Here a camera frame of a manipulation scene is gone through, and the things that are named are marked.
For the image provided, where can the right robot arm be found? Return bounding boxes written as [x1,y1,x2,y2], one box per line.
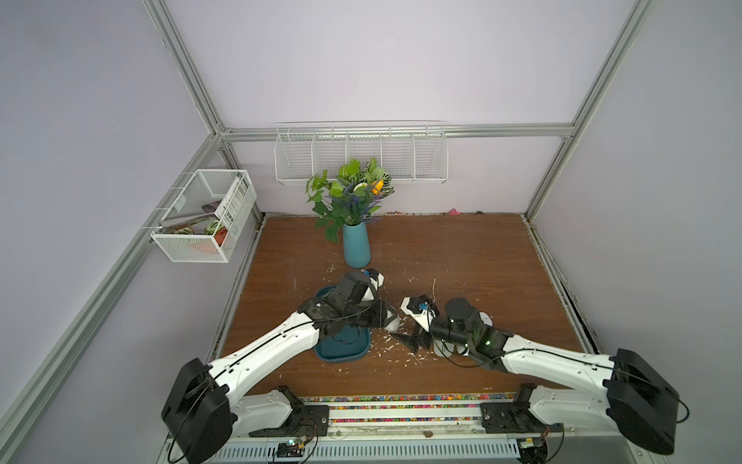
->
[401,295,689,455]

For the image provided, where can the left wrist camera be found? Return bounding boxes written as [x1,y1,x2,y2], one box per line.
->
[362,268,385,302]

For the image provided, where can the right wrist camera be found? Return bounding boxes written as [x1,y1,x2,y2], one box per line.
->
[400,295,439,333]

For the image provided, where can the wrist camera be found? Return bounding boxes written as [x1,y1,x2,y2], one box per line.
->
[362,268,385,302]
[400,295,439,333]

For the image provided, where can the teal storage tray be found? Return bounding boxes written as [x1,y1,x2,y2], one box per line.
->
[313,307,371,363]

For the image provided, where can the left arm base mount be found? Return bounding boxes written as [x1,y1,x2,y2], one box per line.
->
[247,386,330,438]

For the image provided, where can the white mouse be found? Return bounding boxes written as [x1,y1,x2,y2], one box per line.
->
[479,312,493,327]
[384,310,401,333]

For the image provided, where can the white wire wall shelf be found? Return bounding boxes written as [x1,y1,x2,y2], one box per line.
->
[274,121,449,184]

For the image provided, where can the teal vase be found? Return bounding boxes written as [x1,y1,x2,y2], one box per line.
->
[342,222,371,269]

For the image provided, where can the artificial green plant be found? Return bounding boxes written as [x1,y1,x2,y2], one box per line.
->
[305,157,395,245]

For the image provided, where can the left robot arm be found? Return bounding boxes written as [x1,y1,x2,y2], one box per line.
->
[160,269,397,463]

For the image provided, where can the white mesh side basket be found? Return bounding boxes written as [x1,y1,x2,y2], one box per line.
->
[151,169,256,263]

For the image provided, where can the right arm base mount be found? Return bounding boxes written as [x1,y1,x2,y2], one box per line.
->
[479,383,564,435]

